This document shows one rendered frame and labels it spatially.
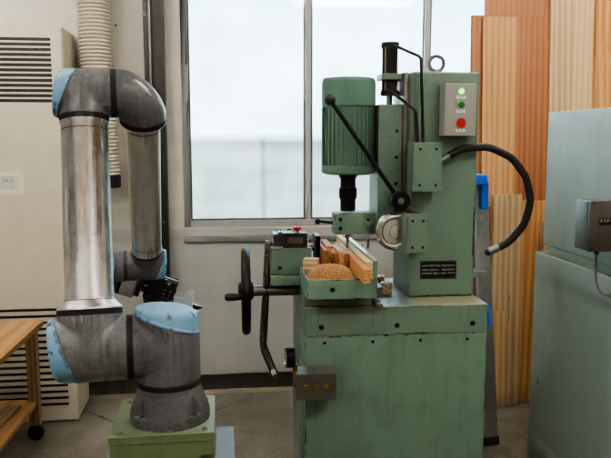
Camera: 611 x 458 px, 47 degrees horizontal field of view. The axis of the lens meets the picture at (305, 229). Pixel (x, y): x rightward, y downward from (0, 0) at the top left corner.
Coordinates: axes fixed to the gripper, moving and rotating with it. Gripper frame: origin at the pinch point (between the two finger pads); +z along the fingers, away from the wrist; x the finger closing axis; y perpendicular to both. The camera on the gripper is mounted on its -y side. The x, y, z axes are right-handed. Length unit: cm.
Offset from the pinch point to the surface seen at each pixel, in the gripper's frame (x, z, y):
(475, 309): -11, 81, 31
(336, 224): 7, 34, 40
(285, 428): 87, 59, -61
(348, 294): -17.4, 39.8, 23.2
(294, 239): 5.5, 21.8, 31.0
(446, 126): -6, 53, 81
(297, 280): 3.6, 27.3, 19.1
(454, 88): -6, 51, 92
